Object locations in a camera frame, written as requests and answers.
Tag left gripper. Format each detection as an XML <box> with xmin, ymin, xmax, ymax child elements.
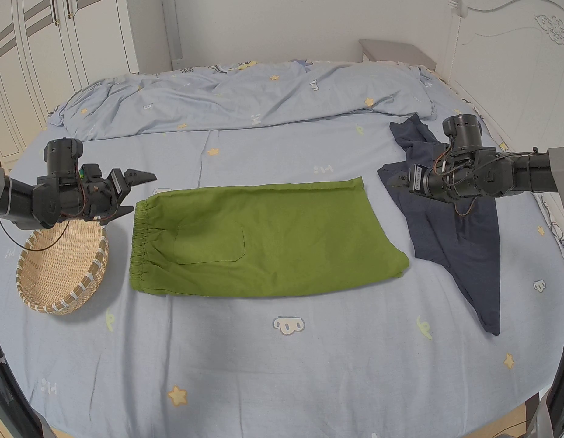
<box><xmin>83</xmin><ymin>169</ymin><xmax>158</xmax><ymax>224</ymax></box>

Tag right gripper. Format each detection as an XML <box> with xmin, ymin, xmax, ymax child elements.
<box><xmin>395</xmin><ymin>164</ymin><xmax>453</xmax><ymax>200</ymax></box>

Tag green shorts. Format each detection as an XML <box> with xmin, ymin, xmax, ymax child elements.
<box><xmin>129</xmin><ymin>176</ymin><xmax>410</xmax><ymax>299</ymax></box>

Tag dark blue garment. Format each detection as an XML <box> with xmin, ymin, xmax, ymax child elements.
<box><xmin>377</xmin><ymin>113</ymin><xmax>502</xmax><ymax>336</ymax></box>

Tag round woven basket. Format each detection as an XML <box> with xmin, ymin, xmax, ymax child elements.
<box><xmin>16</xmin><ymin>219</ymin><xmax>110</xmax><ymax>316</ymax></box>

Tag grey bedside table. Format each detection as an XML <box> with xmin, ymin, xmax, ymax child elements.
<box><xmin>359</xmin><ymin>39</ymin><xmax>437</xmax><ymax>69</ymax></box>

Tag pale blue quilt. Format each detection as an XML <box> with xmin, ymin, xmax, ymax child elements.
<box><xmin>47</xmin><ymin>60</ymin><xmax>438</xmax><ymax>141</ymax></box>

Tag white wardrobe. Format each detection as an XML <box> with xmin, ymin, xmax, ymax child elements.
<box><xmin>0</xmin><ymin>0</ymin><xmax>139</xmax><ymax>158</ymax></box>

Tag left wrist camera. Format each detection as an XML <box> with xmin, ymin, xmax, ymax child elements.
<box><xmin>79</xmin><ymin>163</ymin><xmax>104</xmax><ymax>185</ymax></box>

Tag black cable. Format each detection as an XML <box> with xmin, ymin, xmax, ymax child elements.
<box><xmin>0</xmin><ymin>215</ymin><xmax>72</xmax><ymax>252</ymax></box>

